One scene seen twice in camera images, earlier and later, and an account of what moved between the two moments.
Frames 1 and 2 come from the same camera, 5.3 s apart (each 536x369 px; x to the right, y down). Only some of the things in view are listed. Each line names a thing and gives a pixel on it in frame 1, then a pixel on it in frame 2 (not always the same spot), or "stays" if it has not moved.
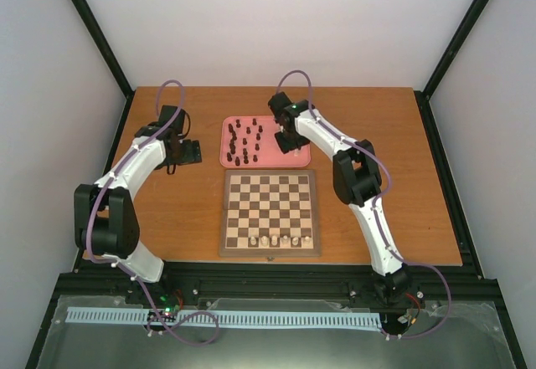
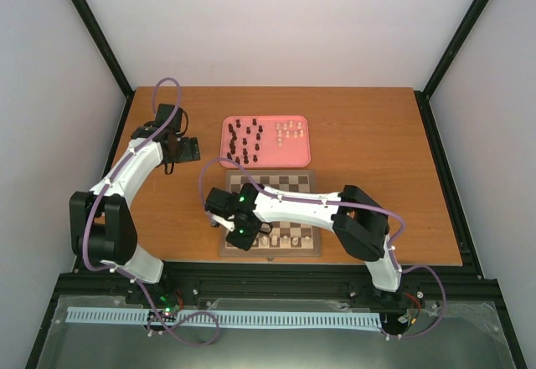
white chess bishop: x=285 y=243 stays
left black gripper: x=193 y=154 stays
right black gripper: x=286 y=148 → x=242 y=243
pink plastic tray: x=249 y=141 stays
